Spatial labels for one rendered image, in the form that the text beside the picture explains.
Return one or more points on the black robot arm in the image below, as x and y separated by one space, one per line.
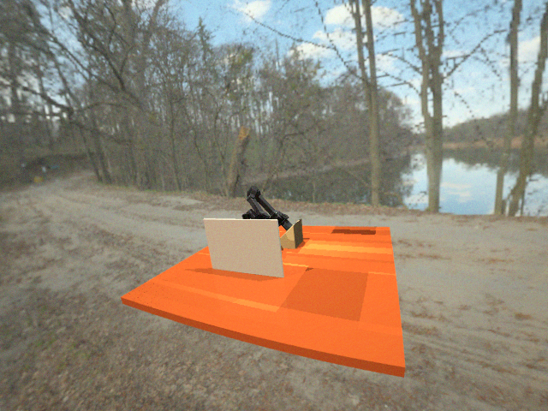
253 195

